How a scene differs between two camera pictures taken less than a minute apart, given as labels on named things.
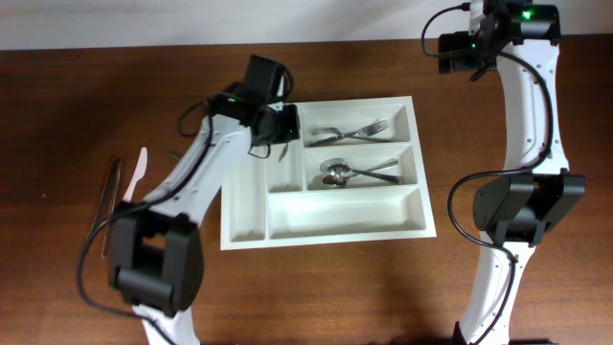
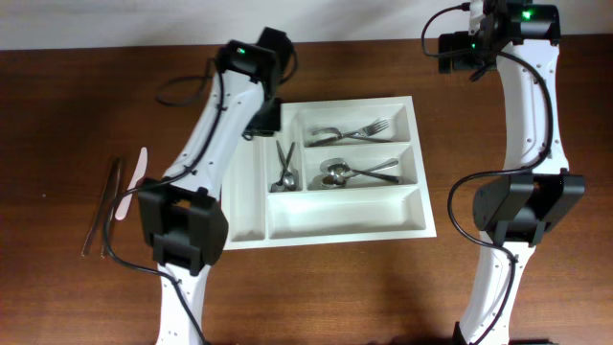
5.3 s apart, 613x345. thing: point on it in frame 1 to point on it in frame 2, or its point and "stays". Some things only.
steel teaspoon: [283, 151] to [288, 181]
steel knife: [107, 204] stays
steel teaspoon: [173, 153] to [279, 187]
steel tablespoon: [334, 181] stays
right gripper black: [479, 73] stays
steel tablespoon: [338, 166] stays
